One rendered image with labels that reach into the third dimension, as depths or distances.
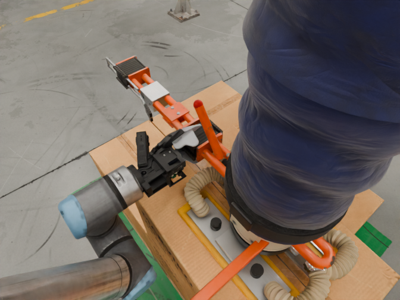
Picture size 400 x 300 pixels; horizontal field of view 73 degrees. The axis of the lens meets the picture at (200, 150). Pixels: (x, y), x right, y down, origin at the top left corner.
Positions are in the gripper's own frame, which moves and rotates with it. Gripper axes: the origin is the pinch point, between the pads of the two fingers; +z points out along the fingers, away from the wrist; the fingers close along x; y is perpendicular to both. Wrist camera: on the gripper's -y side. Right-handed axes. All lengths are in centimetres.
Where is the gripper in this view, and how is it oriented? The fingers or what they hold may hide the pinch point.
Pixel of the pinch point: (195, 134)
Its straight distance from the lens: 73.0
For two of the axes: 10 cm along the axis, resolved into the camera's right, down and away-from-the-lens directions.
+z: 7.8, -5.0, 3.9
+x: 0.0, -6.1, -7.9
